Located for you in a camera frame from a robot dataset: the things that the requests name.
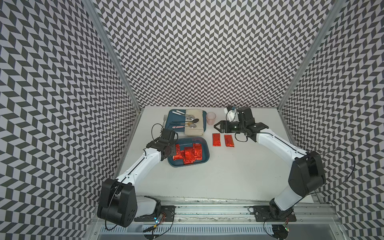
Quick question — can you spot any pink translucent cup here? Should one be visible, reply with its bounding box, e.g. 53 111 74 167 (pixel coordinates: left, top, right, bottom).
206 112 216 125

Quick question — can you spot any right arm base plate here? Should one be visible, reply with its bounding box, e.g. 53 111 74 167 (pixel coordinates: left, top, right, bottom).
252 205 297 223

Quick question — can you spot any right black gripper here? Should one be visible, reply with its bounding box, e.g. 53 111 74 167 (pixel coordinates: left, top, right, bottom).
213 120 245 134

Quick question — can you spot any patterned handle fork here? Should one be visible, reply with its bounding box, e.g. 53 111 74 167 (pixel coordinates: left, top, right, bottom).
162 115 168 130

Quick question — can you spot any beige folded cloth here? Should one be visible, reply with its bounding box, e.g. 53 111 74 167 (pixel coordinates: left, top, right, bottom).
183 109 206 136

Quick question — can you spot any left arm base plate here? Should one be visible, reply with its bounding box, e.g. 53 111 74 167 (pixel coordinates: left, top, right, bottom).
134 205 176 223

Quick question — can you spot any aluminium front rail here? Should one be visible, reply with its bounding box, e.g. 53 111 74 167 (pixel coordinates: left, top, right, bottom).
86 196 343 226

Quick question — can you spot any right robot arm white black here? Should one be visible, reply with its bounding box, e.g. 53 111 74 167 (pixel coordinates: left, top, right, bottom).
214 106 326 222

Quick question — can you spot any teal cutlery tray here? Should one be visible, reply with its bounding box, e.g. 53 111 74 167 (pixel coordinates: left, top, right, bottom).
166 109 207 132

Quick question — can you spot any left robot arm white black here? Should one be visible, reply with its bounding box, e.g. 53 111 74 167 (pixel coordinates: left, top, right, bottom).
97 129 179 227

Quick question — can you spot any black handled spoon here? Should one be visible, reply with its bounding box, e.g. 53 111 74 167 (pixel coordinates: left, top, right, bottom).
171 119 199 124

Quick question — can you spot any pink handled spoon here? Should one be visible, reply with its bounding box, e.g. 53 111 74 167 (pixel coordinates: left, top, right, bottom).
172 123 197 129

